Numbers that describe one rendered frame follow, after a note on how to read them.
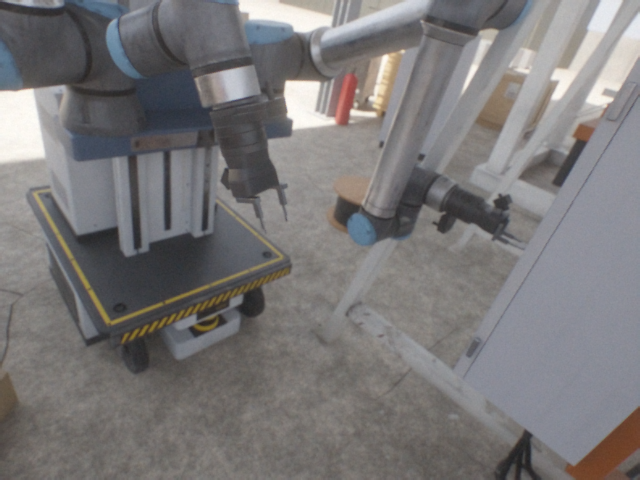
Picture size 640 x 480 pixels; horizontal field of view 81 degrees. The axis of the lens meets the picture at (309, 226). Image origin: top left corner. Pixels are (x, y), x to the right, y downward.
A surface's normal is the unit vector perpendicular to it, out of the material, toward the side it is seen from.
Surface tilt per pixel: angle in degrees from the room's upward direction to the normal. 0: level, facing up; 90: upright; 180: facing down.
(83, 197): 90
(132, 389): 0
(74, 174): 90
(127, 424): 0
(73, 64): 105
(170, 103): 90
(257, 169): 63
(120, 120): 70
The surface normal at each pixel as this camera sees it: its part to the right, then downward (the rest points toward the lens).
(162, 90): 0.66, 0.49
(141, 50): -0.29, 0.71
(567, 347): -0.70, 0.26
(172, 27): -0.38, 0.46
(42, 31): 0.82, 0.52
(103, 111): 0.47, 0.22
